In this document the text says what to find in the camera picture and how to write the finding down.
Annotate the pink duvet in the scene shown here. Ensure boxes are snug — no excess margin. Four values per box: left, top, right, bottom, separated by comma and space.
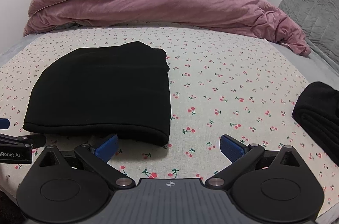
24, 0, 311, 56

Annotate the grey quilted pillow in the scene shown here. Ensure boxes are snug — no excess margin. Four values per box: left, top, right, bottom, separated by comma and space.
279, 0, 339, 70

